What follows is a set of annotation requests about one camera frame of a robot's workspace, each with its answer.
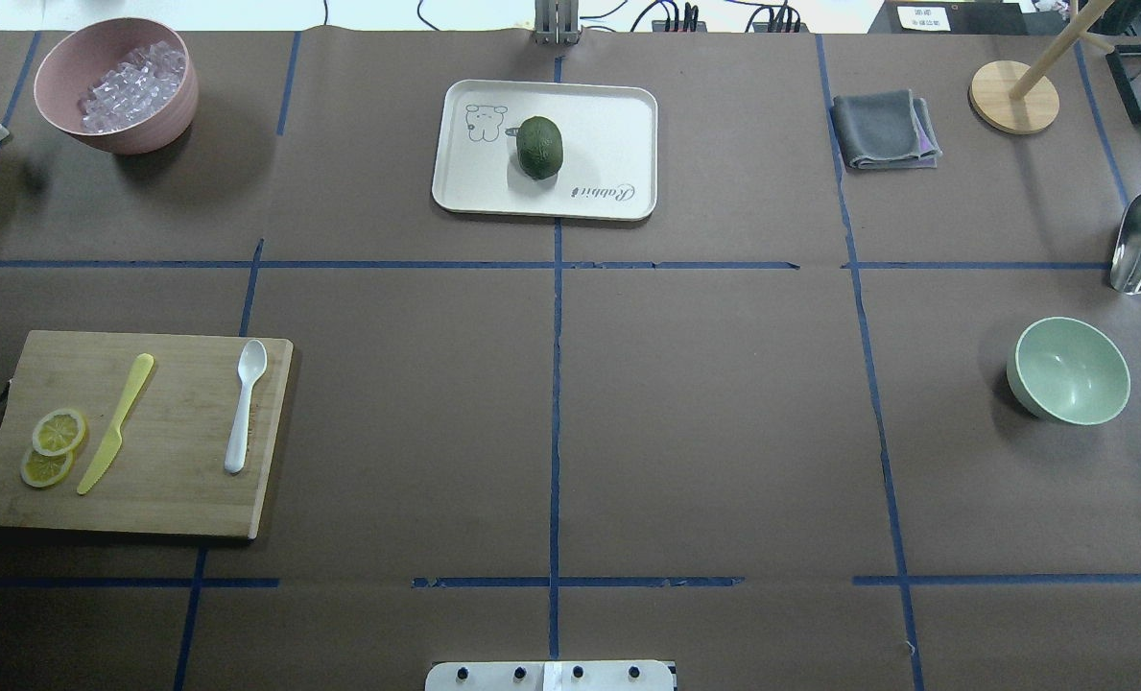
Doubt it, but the wooden mug tree stand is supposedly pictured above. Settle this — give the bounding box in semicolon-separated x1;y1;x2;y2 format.
968;1;1115;135

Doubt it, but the bamboo cutting board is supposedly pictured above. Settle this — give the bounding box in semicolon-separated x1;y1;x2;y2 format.
0;331;294;539

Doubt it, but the clear ice cubes pile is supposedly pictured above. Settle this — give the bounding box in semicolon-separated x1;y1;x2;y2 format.
79;42;188;132

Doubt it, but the black power strip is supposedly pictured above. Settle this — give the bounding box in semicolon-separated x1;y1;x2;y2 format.
670;1;810;35

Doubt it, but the yellow plastic knife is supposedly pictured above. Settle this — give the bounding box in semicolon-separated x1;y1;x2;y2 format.
76;351;156;497

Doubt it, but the upper lemon slice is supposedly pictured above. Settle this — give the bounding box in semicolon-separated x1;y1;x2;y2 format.
32;408;87;458

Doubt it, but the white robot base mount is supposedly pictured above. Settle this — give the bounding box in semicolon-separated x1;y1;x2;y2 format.
424;659;678;690

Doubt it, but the white plastic spoon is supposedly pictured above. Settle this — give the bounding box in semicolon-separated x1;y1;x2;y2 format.
224;340;268;475

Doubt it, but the mint green bowl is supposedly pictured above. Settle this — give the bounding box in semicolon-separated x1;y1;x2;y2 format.
1006;316;1131;426

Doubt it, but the lemon slice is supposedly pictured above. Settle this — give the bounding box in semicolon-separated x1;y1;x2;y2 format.
32;408;87;458
21;449;75;488

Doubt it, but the pink bowl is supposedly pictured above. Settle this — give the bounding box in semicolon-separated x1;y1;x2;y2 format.
34;17;199;155

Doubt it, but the grey folded cloth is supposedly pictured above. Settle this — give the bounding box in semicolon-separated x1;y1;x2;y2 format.
830;90;942;170

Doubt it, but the lower lemon slice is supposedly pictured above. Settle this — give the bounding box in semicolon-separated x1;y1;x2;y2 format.
21;449;75;488

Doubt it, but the green avocado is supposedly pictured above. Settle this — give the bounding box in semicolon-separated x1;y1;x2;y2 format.
515;115;564;180

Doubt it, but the cream rabbit tray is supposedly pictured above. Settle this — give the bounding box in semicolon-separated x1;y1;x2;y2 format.
431;80;658;222

